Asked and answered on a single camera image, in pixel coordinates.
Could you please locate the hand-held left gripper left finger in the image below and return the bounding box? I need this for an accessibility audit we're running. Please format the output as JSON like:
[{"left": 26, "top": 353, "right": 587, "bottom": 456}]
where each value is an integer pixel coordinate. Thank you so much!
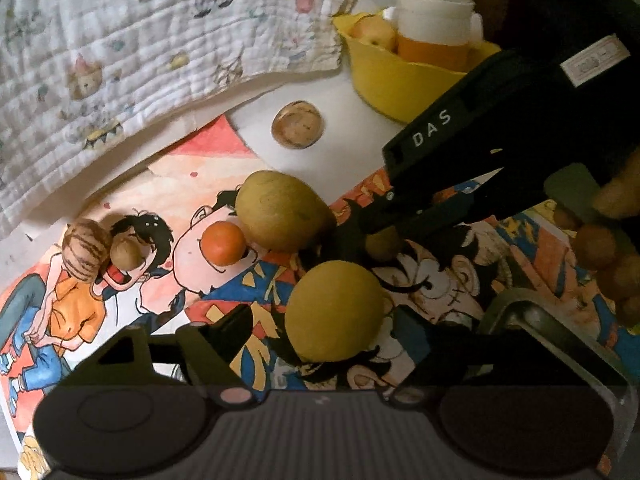
[{"left": 75, "top": 304, "right": 261, "bottom": 407}]

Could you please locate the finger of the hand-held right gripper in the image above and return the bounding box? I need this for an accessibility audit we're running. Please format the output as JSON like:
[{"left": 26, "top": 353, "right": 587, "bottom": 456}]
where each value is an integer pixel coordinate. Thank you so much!
[{"left": 345, "top": 180, "right": 481, "bottom": 243}]

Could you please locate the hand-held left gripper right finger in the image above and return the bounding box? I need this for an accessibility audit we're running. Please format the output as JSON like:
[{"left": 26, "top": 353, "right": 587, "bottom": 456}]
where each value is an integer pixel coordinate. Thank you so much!
[{"left": 382, "top": 305, "right": 493, "bottom": 406}]

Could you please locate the round yellow-green pear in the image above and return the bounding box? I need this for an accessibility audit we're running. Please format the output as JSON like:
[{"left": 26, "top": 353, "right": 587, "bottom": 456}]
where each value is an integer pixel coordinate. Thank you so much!
[{"left": 285, "top": 260, "right": 386, "bottom": 363}]

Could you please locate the yellow bowl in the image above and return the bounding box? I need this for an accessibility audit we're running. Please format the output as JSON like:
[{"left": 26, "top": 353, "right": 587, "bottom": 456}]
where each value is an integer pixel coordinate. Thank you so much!
[{"left": 332, "top": 12, "right": 501, "bottom": 125}]

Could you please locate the comic character poster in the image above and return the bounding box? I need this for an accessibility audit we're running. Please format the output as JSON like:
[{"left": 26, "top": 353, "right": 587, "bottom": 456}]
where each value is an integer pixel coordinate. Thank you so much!
[{"left": 185, "top": 170, "right": 640, "bottom": 396}]

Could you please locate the orange tangerine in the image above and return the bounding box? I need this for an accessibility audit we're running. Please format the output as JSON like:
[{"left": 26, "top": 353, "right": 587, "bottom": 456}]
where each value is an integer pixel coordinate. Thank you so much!
[{"left": 201, "top": 222, "right": 248, "bottom": 266}]

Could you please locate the pointed yellow-green pear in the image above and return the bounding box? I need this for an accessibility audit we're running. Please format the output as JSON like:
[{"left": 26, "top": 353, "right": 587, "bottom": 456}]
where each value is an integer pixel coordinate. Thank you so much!
[{"left": 235, "top": 170, "right": 337, "bottom": 253}]

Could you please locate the round wooden lid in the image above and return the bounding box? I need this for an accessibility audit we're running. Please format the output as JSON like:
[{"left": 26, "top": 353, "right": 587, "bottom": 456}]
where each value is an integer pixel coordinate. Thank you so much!
[{"left": 271, "top": 101, "right": 326, "bottom": 149}]

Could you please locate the white lidded juice cup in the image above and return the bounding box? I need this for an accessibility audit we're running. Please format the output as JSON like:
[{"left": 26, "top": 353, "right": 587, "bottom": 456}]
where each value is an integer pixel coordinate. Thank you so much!
[{"left": 382, "top": 0, "right": 483, "bottom": 73}]

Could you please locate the grey metal tray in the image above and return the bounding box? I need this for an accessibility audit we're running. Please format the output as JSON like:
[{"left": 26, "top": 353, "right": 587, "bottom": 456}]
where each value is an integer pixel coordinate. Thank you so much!
[{"left": 477, "top": 287, "right": 633, "bottom": 461}]

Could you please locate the watercolour cartoon poster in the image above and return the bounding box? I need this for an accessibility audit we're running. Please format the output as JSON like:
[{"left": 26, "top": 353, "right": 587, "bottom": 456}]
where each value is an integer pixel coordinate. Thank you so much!
[{"left": 0, "top": 112, "right": 341, "bottom": 480}]

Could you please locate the yellow-red apple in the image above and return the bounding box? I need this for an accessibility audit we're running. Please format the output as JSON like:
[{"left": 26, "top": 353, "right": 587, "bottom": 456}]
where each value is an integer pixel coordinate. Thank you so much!
[{"left": 350, "top": 15, "right": 399, "bottom": 52}]

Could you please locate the printed quilted blanket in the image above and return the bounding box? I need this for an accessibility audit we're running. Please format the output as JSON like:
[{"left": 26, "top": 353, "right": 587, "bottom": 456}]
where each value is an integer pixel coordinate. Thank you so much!
[{"left": 0, "top": 0, "right": 371, "bottom": 241}]

